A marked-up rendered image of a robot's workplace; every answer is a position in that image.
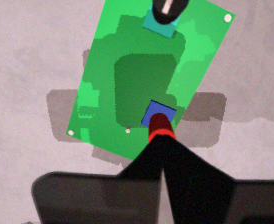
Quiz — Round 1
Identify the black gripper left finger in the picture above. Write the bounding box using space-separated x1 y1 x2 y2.
31 134 165 224

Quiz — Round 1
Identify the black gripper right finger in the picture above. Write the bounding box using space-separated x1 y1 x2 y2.
163 134 274 224

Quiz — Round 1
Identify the green circuit board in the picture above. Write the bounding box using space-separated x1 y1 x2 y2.
66 0 235 161

